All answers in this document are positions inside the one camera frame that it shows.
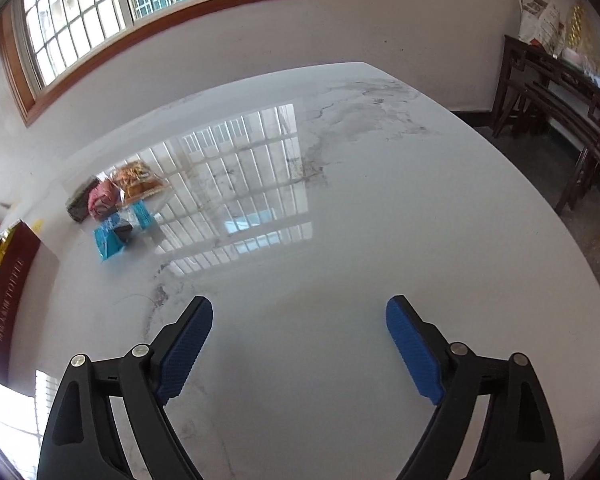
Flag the grey black snack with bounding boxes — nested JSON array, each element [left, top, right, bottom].
[[66, 176, 102, 223]]

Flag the clear bag orange snacks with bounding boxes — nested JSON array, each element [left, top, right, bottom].
[[110, 160, 170, 207]]

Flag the maroon gold toffee tin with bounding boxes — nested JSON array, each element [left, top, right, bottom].
[[0, 221, 59, 393]]

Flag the light blue candy wrapper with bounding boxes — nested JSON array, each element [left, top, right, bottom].
[[93, 200, 156, 261]]

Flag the pink wrapped candy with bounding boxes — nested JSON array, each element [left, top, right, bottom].
[[87, 179, 119, 220]]

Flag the dark wooden side table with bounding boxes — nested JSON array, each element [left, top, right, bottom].
[[490, 36, 600, 214]]

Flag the white printed bag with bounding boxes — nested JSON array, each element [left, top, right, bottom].
[[518, 0, 560, 52]]

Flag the wooden framed window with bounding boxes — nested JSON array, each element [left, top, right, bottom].
[[0, 0, 266, 125]]

